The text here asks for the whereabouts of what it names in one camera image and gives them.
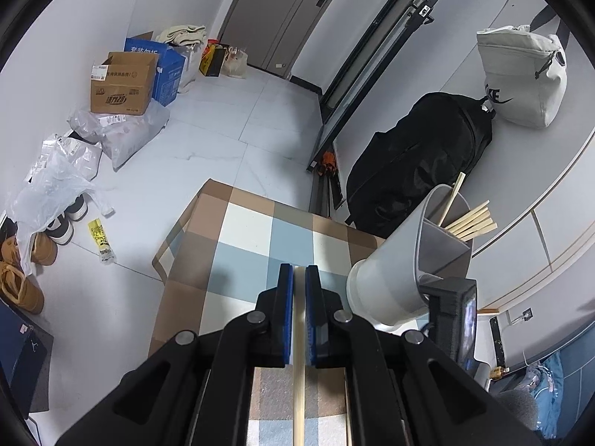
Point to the bunch of wooden chopsticks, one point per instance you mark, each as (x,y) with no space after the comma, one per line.
(469,223)

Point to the blue denim garment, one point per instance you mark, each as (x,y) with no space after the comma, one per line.
(544,390)

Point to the grey utensil holder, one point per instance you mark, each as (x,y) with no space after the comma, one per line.
(390,278)

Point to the cream cloth bag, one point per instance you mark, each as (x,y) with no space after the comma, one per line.
(183,35)

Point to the grey door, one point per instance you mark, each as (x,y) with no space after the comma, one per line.
(274,18)

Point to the black sliding door frame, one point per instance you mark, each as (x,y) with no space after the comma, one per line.
(372,42)

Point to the white plastic package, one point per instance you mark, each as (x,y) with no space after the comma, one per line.
(74,153)

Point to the brown cardboard box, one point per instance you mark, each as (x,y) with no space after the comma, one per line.
(121,88)

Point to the beige plastic bag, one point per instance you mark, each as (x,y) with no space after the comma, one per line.
(234,62)

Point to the black backpack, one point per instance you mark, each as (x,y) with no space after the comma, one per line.
(418,158)

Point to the large grey plastic package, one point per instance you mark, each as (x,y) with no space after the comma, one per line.
(125,139)

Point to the grey backpack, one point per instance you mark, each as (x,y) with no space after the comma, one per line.
(516,79)

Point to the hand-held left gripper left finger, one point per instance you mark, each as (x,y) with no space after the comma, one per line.
(288,316)

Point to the wooden chopstick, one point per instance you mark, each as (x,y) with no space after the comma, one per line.
(299,404)

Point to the brown boot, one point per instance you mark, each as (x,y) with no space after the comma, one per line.
(21,288)
(44,251)

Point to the checkered tablecloth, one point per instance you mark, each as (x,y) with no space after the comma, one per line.
(241,251)

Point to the black and white sneaker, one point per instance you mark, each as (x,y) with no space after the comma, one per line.
(60,232)
(78,209)

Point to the yellow and black bag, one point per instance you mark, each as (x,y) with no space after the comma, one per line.
(211,58)

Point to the orange and black object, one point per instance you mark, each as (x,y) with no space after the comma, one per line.
(325,160)

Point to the blue cardboard box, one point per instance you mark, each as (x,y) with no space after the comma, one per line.
(169,79)

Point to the yellow wrapper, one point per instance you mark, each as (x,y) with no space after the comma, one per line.
(100,239)

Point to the clear plastic bag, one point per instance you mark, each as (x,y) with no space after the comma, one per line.
(42,195)

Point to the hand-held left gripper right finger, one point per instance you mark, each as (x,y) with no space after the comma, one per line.
(310,316)

